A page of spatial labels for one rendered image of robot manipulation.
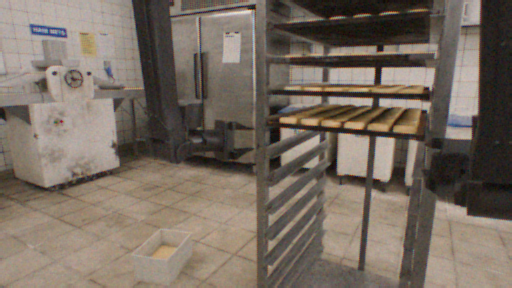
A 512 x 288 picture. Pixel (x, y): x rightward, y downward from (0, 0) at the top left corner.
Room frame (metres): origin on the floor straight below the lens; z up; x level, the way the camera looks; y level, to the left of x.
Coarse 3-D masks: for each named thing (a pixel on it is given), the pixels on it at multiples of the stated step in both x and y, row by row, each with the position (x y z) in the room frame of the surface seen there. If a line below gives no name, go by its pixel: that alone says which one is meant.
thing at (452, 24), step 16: (448, 0) 0.65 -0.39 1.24; (464, 0) 0.64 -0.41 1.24; (448, 16) 0.65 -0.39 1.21; (448, 32) 0.65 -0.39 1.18; (448, 48) 0.65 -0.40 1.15; (448, 64) 0.65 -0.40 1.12; (448, 80) 0.65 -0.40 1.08; (448, 96) 0.64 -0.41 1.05; (448, 112) 0.64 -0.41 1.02; (432, 128) 0.65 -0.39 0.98; (432, 192) 0.65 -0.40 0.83; (432, 208) 0.64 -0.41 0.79; (432, 224) 0.64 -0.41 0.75; (416, 240) 0.66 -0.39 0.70; (416, 256) 0.65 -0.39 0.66; (416, 272) 0.65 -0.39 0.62
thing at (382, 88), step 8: (288, 88) 0.87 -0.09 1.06; (296, 88) 0.87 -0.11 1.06; (304, 88) 0.86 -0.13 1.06; (312, 88) 0.84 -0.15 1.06; (320, 88) 0.85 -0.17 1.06; (328, 88) 0.82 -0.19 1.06; (336, 88) 0.81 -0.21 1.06; (344, 88) 0.86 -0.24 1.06; (352, 88) 0.80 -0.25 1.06; (360, 88) 0.81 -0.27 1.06; (368, 88) 0.83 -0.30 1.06; (376, 88) 0.82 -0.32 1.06; (384, 88) 0.81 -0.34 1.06; (392, 88) 0.81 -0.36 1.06; (400, 88) 1.00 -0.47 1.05; (408, 88) 0.81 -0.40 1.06; (416, 88) 0.82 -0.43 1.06
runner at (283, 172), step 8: (320, 144) 1.32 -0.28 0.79; (328, 144) 1.42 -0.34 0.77; (312, 152) 1.23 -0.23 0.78; (320, 152) 1.26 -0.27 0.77; (296, 160) 1.07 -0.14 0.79; (304, 160) 1.13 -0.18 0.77; (280, 168) 0.95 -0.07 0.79; (288, 168) 1.01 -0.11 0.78; (296, 168) 1.03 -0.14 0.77; (272, 176) 0.90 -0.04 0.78; (280, 176) 0.94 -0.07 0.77; (288, 176) 0.95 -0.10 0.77; (272, 184) 0.87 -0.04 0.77
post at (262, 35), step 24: (264, 0) 0.86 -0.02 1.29; (264, 24) 0.86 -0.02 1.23; (264, 48) 0.86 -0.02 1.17; (264, 72) 0.86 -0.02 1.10; (264, 96) 0.86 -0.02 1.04; (264, 120) 0.86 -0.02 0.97; (264, 144) 0.86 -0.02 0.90; (264, 168) 0.86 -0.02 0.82; (264, 192) 0.86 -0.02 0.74; (264, 216) 0.86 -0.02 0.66; (264, 240) 0.86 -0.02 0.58; (264, 264) 0.86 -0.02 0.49
